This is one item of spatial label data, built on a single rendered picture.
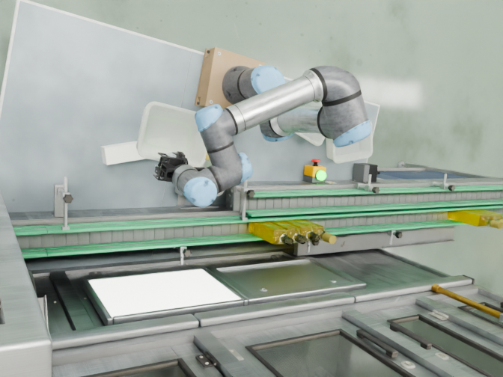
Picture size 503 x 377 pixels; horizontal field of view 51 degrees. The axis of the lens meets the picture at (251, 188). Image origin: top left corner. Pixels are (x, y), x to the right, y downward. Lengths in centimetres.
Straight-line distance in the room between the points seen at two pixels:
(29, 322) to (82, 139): 137
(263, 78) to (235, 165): 53
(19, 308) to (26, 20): 138
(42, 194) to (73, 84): 39
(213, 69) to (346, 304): 96
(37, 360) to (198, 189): 81
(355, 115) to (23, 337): 113
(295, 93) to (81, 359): 86
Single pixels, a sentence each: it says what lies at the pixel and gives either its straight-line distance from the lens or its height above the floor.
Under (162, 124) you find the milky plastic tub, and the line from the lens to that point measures 170.
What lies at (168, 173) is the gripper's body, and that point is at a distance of 146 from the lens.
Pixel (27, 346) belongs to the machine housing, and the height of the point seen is 213.
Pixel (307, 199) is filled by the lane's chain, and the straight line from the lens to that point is 220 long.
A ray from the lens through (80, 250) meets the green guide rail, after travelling 180.
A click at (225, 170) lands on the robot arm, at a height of 144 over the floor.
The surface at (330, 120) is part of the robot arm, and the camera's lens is 152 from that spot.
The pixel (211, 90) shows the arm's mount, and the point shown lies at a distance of 197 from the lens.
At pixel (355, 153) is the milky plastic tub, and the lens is 247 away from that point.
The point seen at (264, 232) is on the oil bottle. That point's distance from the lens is 197.
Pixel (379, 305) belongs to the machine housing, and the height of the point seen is 143.
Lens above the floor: 265
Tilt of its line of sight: 60 degrees down
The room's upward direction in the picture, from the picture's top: 109 degrees clockwise
